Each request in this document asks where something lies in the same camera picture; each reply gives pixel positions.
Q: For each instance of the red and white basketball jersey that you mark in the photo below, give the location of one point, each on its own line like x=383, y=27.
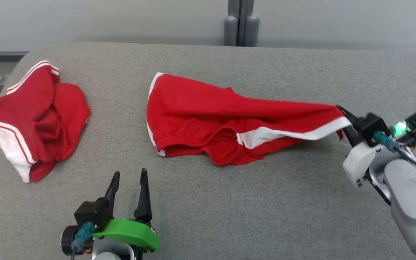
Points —
x=42, y=108

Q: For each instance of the red shorts with white stripe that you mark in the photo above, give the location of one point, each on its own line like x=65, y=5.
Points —
x=193, y=108

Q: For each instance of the green and white left gripper body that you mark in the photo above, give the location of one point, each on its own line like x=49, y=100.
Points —
x=128, y=233

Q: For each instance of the grey metal post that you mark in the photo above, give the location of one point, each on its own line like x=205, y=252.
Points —
x=231, y=32

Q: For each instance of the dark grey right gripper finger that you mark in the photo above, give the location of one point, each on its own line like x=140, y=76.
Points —
x=352, y=138
x=350, y=118

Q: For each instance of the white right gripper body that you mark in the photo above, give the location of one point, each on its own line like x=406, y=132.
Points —
x=359, y=162

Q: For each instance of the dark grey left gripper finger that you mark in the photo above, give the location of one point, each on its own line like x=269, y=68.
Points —
x=143, y=202
x=114, y=191

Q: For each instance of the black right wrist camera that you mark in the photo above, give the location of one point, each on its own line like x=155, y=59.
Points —
x=372, y=124

